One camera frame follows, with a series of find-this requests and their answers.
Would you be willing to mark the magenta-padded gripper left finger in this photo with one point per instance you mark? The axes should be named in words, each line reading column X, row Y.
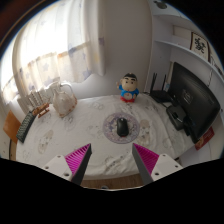
column 60, row 166

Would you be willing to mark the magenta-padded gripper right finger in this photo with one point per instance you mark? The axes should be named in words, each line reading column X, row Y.
column 163, row 165

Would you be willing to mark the black computer mouse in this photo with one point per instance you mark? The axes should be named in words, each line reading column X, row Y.
column 122, row 127

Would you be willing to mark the round purple printed mouse pad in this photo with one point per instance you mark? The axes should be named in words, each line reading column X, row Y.
column 110, row 128

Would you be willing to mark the white printed tablecloth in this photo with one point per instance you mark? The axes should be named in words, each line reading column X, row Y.
column 83, row 133

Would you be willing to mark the red paper packet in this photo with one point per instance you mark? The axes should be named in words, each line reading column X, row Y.
column 204, row 138

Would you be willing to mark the black keyboard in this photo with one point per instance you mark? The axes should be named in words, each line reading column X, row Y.
column 25, row 126

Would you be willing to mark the wooden model sailing ship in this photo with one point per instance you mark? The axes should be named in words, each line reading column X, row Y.
column 42, row 109

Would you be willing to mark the brown wooden chair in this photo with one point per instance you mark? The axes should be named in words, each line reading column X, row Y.
column 11, row 126

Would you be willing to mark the large white conch shell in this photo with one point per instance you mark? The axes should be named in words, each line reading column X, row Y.
column 65, row 101

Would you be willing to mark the black monitor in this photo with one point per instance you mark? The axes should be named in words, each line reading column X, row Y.
column 195, row 100

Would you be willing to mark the white radiator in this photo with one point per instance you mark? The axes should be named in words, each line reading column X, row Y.
column 28, row 100

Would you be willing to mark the cartoon boy figurine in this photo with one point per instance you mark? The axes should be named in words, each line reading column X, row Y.
column 129, row 90

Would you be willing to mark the white star-print curtain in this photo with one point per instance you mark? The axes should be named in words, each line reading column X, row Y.
column 56, row 40

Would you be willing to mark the white wall shelf unit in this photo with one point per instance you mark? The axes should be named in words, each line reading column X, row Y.
column 180, row 33

